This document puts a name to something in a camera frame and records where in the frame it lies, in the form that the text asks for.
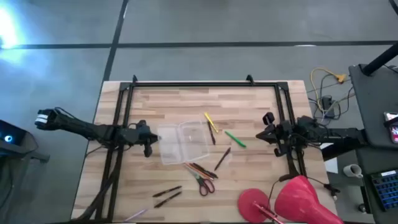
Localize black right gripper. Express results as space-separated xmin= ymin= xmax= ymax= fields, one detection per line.
xmin=255 ymin=111 xmax=299 ymax=158

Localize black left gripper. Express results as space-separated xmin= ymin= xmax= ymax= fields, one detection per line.
xmin=119 ymin=119 xmax=162 ymax=158

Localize clear plastic supply box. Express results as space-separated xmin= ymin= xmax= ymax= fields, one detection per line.
xmin=157 ymin=119 xmax=211 ymax=166

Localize green marker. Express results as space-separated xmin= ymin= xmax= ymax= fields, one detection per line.
xmin=224 ymin=130 xmax=247 ymax=148

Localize dark brown pen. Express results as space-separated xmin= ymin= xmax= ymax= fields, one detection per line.
xmin=213 ymin=146 xmax=232 ymax=172

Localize yellow pen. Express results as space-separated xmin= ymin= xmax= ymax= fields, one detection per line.
xmin=203 ymin=111 xmax=220 ymax=134

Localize red-handled scissors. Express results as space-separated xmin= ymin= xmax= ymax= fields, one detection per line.
xmin=183 ymin=162 xmax=216 ymax=197

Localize dark translucent pen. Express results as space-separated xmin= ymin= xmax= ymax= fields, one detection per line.
xmin=190 ymin=162 xmax=218 ymax=179

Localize black desk leg bar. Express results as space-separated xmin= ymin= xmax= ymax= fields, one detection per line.
xmin=321 ymin=143 xmax=358 ymax=162

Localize black power adapter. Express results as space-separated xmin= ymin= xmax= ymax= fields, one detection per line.
xmin=320 ymin=95 xmax=336 ymax=118

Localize red round lamp base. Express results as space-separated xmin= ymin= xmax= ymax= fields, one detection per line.
xmin=238 ymin=188 xmax=271 ymax=224

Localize red lamp shade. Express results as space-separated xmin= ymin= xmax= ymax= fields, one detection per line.
xmin=274 ymin=175 xmax=345 ymax=224

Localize white paper sheet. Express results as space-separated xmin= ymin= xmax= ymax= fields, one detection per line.
xmin=319 ymin=142 xmax=339 ymax=174

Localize purple pen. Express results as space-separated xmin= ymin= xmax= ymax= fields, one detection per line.
xmin=124 ymin=208 xmax=149 ymax=222

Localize white mug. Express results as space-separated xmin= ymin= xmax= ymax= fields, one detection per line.
xmin=343 ymin=163 xmax=364 ymax=179

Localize black side desk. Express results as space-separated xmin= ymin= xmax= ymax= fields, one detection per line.
xmin=348 ymin=63 xmax=398 ymax=224

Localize smartphone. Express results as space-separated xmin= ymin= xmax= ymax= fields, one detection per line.
xmin=384 ymin=111 xmax=398 ymax=144

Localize keyboard with blue keys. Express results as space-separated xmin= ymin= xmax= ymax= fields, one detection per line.
xmin=369 ymin=169 xmax=398 ymax=212

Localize black slanted pole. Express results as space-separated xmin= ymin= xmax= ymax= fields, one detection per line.
xmin=362 ymin=42 xmax=398 ymax=77

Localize black device with blue light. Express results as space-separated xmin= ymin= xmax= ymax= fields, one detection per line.
xmin=0 ymin=119 xmax=50 ymax=164

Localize black aluminium table frame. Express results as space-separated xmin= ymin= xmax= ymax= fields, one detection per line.
xmin=73 ymin=74 xmax=308 ymax=223

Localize black lamp power cable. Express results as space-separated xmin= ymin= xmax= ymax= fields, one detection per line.
xmin=306 ymin=175 xmax=340 ymax=200

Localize yellow cable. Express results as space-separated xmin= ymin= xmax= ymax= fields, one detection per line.
xmin=310 ymin=67 xmax=347 ymax=114

